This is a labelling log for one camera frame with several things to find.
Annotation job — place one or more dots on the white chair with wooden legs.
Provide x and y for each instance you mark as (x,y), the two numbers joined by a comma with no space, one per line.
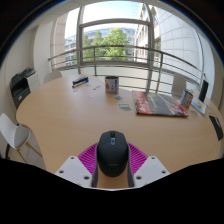
(11,131)

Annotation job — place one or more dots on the blue and yellow card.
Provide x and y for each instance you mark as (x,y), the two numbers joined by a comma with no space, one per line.
(125,107)

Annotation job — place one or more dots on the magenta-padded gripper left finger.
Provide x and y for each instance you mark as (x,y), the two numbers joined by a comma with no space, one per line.
(71,168)

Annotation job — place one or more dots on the black office printer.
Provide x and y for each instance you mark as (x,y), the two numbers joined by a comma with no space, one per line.
(20,86)

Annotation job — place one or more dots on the black printed mouse pad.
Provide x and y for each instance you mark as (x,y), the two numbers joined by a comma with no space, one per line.
(216,126)

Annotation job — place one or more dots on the metal balcony railing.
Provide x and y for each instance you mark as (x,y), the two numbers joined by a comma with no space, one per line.
(95,60)

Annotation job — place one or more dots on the black tumbler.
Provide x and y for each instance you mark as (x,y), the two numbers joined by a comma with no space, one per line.
(203,90)

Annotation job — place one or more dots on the black computer mouse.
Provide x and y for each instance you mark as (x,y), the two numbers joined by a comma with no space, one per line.
(112,153)

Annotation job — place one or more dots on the red magazine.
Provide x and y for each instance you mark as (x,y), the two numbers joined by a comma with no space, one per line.
(160,104)

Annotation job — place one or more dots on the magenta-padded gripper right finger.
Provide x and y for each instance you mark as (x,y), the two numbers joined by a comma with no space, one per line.
(152,168)

